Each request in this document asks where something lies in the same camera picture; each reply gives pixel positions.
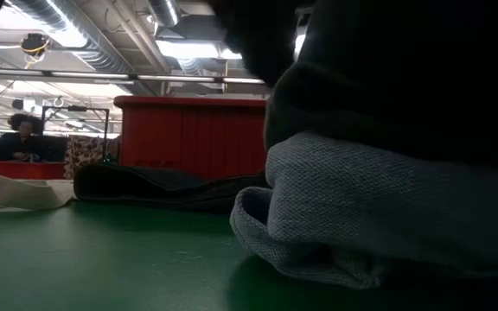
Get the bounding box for dark blue denim jeans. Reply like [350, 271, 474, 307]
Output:
[73, 0, 498, 215]

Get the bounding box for large red plastic laundry bin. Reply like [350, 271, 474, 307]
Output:
[113, 95, 270, 181]

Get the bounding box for small red bin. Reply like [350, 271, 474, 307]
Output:
[0, 158, 67, 180]

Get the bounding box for long ceiling light bar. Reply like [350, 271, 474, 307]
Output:
[0, 67, 267, 86]

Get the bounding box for person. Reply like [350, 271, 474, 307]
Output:
[0, 112, 45, 163]

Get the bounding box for cream folded cloth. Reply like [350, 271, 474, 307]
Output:
[0, 167, 77, 213]

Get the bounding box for black ceiling device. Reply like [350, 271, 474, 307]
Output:
[19, 33, 50, 56]

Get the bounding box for round silver ventilation duct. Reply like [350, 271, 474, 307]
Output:
[6, 0, 125, 73]
[147, 0, 182, 28]

